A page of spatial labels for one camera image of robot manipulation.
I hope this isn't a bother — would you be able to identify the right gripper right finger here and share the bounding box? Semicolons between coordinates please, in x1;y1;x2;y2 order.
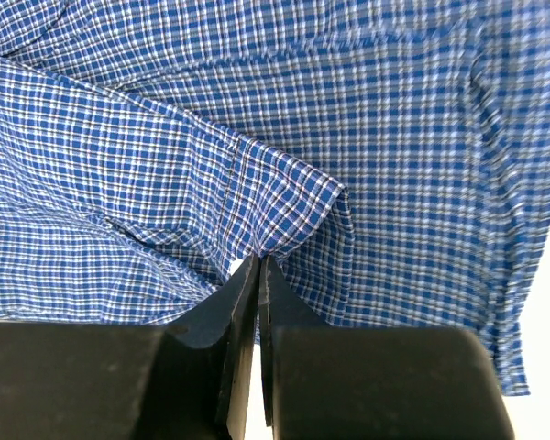
258;258;514;439

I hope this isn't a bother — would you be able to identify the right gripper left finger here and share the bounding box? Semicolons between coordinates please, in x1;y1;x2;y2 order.
0;256;260;439

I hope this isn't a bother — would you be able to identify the blue plaid long sleeve shirt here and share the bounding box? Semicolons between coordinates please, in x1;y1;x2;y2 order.
0;1;550;396

